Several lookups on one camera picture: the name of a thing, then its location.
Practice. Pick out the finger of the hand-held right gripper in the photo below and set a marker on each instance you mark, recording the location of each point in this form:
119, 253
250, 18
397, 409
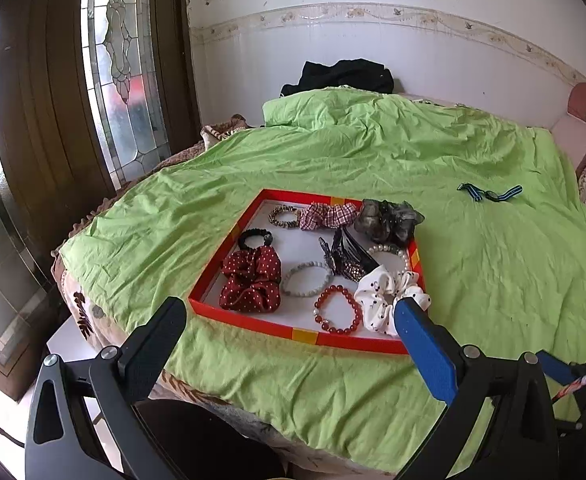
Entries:
558, 367

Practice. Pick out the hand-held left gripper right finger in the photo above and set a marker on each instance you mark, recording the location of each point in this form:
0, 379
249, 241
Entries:
428, 345

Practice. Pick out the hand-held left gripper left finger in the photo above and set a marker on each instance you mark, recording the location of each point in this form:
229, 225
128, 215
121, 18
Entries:
153, 340

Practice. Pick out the white dotted scrunchie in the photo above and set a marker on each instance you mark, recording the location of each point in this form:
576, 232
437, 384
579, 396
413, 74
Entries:
373, 300

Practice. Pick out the black scrunchie with bead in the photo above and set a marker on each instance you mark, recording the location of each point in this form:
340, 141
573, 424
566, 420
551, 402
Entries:
245, 237

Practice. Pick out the pink plaid scrunchie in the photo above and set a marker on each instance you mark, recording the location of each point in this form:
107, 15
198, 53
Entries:
323, 216

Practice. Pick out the red cardboard tray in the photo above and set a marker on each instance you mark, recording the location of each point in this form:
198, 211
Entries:
293, 245

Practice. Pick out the green bedsheet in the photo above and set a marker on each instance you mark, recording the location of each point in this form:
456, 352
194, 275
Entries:
473, 260

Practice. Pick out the red dotted scrunchie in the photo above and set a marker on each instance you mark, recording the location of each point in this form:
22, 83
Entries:
248, 280

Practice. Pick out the dark brown chair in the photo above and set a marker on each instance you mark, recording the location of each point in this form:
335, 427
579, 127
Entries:
198, 445

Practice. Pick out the black claw hair clip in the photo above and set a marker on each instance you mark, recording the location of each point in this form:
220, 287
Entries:
355, 255

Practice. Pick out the grey sheer scrunchie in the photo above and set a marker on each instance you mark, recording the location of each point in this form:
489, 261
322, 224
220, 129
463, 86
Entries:
388, 220

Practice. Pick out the glass door panel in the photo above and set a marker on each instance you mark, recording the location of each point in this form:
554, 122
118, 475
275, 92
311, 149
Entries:
3, 260

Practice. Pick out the leopard print scrunchie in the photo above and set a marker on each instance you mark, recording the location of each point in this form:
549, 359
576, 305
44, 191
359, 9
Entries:
275, 220

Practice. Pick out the brown patterned pillow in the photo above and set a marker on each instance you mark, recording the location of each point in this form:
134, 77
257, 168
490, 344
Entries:
223, 130

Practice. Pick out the stained glass window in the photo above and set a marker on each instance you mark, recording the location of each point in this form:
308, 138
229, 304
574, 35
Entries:
123, 70

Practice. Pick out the black garment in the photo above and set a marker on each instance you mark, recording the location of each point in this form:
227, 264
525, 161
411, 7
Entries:
343, 75

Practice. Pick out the dark wooden door frame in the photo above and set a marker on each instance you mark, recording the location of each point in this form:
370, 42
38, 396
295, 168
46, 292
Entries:
38, 85

